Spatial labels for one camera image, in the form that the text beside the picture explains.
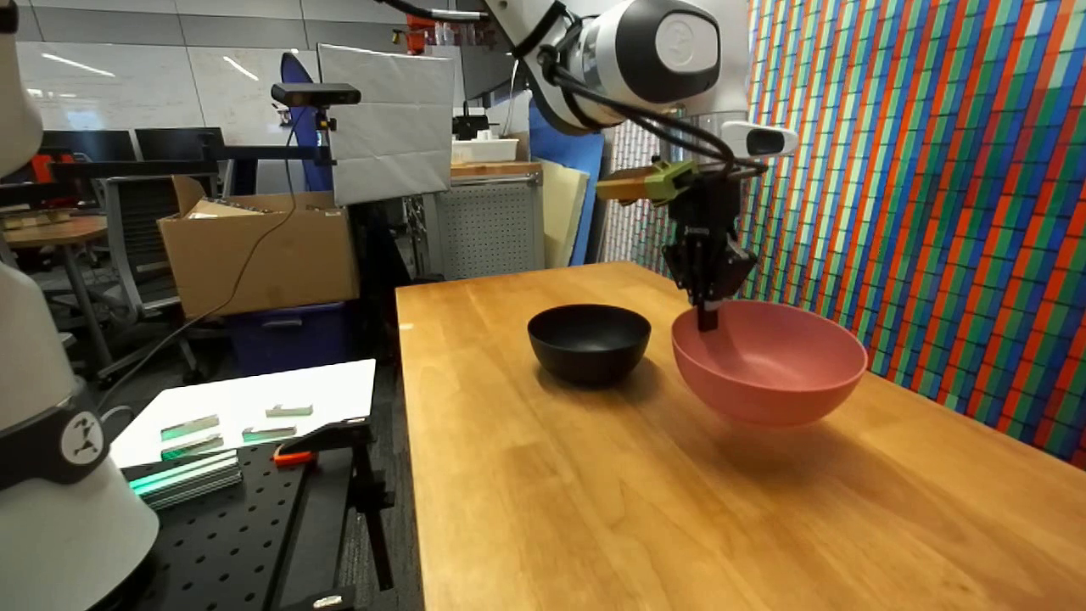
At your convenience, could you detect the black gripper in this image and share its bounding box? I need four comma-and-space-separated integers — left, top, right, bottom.
664, 171, 757, 334

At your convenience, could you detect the pink plastic bowl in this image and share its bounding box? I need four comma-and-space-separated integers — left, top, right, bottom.
671, 300, 869, 429

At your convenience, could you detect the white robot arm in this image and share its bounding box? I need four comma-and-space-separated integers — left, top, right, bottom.
379, 0, 787, 331

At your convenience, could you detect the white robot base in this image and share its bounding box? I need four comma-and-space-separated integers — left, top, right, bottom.
0, 264, 159, 611

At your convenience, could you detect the black bowl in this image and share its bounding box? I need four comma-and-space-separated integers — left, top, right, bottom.
527, 305, 650, 389

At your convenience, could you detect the white panel board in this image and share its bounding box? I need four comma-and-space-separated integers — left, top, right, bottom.
318, 46, 455, 205

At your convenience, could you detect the blue storage bin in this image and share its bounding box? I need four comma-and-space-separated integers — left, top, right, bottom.
226, 304, 350, 373

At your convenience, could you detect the cardboard box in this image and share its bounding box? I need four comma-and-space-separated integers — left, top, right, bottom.
159, 172, 359, 318

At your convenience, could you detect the black perforated board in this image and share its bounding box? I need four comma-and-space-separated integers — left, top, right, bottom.
90, 447, 354, 611

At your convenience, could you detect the white paper sheet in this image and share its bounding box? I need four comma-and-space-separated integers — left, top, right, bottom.
113, 359, 377, 468

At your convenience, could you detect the round wooden table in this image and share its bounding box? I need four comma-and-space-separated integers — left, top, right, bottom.
5, 219, 113, 368

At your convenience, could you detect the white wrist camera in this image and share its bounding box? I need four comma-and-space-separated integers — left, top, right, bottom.
718, 123, 799, 161

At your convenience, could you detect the orange handled clamp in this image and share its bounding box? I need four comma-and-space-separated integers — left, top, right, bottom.
273, 420, 371, 468

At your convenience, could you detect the black camera on stand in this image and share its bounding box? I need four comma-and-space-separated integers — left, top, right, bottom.
273, 81, 362, 109

